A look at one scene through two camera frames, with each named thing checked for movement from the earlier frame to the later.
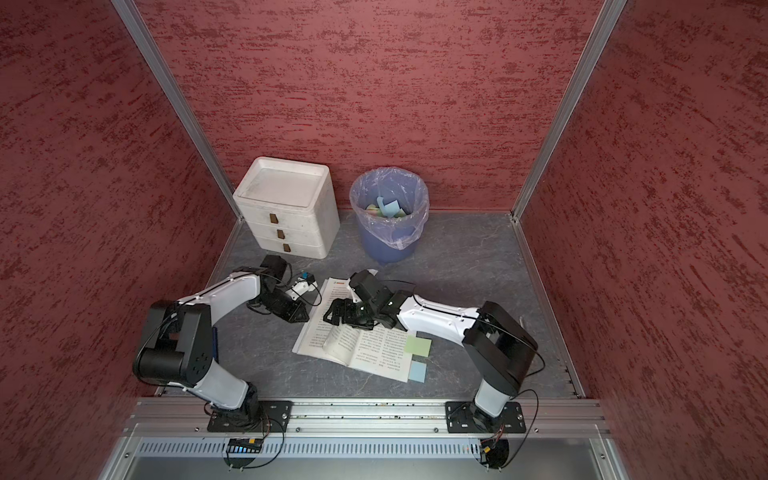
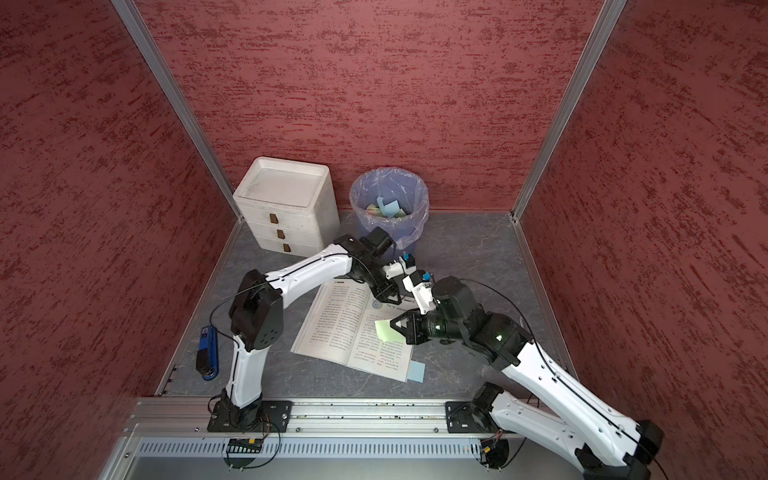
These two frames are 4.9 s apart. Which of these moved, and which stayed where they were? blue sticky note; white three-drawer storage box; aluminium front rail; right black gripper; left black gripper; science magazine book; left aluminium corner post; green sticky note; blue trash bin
Moved: right black gripper; left black gripper; green sticky note
Stayed: blue trash bin; white three-drawer storage box; aluminium front rail; science magazine book; left aluminium corner post; blue sticky note
